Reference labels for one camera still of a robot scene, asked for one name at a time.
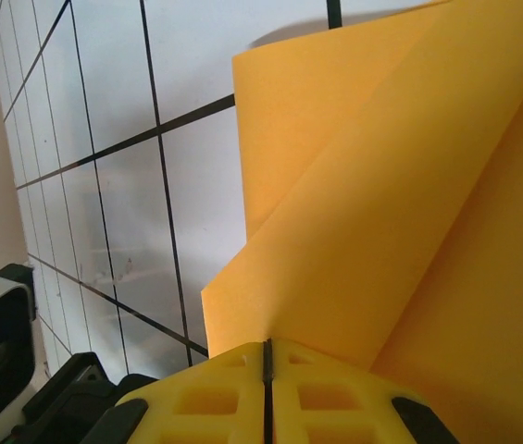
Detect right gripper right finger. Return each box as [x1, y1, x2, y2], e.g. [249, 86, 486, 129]
[268, 337, 461, 444]

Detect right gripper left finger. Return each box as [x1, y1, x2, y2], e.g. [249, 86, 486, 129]
[111, 339, 268, 444]

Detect orange paper sheet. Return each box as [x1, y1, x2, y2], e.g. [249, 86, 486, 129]
[200, 0, 523, 444]

